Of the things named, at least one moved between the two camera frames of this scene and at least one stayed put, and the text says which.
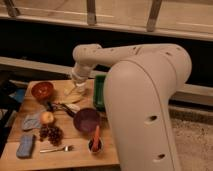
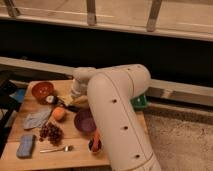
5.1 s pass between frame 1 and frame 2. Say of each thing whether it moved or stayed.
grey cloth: stayed
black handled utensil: moved
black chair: stayed
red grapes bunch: stayed
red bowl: stayed
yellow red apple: moved
